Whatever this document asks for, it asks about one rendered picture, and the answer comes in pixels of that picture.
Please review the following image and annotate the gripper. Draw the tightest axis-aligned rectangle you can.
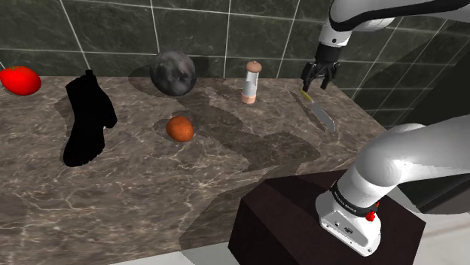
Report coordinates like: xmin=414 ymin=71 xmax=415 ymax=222
xmin=301 ymin=42 xmax=341 ymax=93

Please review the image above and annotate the yellow-handled knife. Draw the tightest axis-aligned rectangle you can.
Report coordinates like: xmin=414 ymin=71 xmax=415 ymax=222
xmin=299 ymin=89 xmax=337 ymax=133

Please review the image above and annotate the brown egg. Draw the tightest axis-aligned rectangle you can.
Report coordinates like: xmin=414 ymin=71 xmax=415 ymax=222
xmin=165 ymin=115 xmax=195 ymax=143

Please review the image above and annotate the pink and white pepper mill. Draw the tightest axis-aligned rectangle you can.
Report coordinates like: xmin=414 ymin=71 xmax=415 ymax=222
xmin=240 ymin=60 xmax=264 ymax=105

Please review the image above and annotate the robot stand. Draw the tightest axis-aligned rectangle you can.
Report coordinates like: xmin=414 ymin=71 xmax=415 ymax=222
xmin=227 ymin=169 xmax=427 ymax=265

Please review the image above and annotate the black boot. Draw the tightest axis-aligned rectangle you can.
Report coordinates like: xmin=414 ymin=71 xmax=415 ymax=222
xmin=62 ymin=69 xmax=119 ymax=168

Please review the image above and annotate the red tomato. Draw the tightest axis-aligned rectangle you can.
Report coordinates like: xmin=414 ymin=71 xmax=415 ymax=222
xmin=0 ymin=65 xmax=42 ymax=97

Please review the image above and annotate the dark grey sphere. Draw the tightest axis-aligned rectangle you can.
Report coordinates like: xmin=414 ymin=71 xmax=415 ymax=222
xmin=149 ymin=50 xmax=197 ymax=98

